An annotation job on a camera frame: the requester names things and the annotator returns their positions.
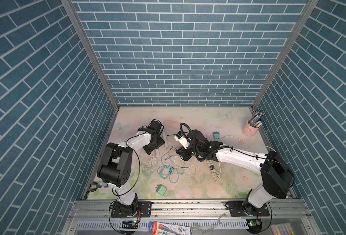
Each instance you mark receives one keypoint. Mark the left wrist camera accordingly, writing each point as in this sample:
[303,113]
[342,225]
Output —
[154,125]

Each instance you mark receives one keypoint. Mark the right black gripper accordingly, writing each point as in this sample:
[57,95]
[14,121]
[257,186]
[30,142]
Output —
[182,152]

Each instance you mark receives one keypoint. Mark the clear plastic bag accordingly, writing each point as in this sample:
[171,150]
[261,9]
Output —
[207,228]

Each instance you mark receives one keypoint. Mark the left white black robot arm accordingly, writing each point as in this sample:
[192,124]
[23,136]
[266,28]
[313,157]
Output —
[115,165]

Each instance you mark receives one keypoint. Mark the coloured marker set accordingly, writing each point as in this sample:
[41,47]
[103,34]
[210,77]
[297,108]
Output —
[282,229]

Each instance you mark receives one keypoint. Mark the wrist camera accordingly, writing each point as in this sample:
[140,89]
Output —
[182,139]
[154,125]

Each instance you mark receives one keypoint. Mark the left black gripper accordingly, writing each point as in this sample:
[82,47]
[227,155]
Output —
[160,141]

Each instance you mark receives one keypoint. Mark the red blue package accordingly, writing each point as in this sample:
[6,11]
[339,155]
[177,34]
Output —
[158,228]

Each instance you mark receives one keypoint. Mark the green plug adapter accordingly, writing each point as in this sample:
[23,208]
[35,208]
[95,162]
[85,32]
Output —
[161,190]

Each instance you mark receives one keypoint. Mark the pink pen holder cup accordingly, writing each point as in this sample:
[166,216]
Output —
[248,130]

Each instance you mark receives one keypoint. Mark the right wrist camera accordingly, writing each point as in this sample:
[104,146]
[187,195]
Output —
[182,139]

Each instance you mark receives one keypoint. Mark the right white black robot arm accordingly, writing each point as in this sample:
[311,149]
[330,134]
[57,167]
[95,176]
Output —
[276,176]

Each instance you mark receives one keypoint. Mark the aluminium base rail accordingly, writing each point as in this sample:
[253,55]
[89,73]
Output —
[95,217]

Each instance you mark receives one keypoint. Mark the teal small plug adapter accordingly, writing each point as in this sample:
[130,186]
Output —
[216,136]

